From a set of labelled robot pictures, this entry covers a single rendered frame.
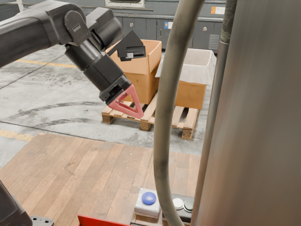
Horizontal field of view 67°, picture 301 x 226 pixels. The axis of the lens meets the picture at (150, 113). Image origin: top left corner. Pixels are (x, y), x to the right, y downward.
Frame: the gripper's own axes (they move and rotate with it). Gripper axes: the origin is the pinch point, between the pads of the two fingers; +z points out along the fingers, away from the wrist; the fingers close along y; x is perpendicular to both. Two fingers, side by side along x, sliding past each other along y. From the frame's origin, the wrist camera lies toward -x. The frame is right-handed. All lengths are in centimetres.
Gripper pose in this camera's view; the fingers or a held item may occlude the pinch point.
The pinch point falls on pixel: (138, 112)
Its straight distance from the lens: 52.1
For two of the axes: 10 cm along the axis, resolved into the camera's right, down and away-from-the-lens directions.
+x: -7.5, 6.6, 0.4
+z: 6.4, 7.0, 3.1
